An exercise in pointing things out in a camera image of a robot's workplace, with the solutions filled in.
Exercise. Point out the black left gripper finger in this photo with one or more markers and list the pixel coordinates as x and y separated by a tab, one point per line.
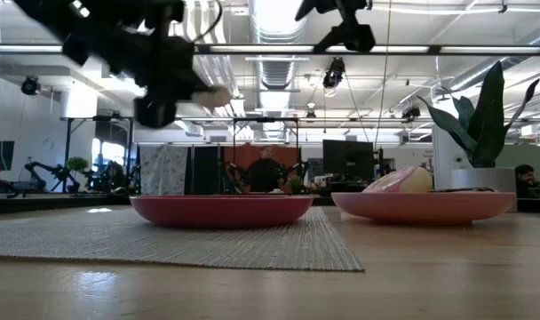
192	89
155	111

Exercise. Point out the small orange donut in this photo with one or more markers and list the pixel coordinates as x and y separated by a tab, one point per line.
216	96

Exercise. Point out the large pink donut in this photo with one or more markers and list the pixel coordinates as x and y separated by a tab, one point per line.
403	180

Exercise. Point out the black background robot arm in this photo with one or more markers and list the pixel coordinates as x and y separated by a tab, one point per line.
48	171

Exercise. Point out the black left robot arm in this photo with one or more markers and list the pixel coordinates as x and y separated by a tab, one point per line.
97	31

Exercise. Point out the patterned white cloth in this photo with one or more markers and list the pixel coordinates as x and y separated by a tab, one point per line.
163	169

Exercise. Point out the small potted background plant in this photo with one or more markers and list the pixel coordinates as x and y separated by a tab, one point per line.
77	164

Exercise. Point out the person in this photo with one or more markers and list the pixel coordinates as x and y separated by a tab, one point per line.
525	178
265	173

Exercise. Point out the red round plate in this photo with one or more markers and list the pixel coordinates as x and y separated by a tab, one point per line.
221	211

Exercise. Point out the black ceiling spotlight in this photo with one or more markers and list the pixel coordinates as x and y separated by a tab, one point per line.
30	85

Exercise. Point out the grey woven placemat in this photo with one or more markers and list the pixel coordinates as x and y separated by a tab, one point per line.
163	240

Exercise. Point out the black monitor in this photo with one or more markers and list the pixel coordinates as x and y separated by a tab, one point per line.
347	160

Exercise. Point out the pink round plate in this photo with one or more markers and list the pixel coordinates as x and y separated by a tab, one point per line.
423	206

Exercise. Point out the green snake plant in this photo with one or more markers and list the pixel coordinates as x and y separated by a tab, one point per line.
487	129

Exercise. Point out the white plant pot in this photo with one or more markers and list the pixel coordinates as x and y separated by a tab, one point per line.
483	178

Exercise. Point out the black aluminium table frame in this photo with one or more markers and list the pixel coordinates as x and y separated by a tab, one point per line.
163	49

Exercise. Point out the silver ventilation duct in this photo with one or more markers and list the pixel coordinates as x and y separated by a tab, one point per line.
276	66

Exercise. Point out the black hanging camera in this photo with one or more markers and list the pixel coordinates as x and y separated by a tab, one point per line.
334	73

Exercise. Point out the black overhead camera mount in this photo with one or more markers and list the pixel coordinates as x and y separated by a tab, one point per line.
350	33

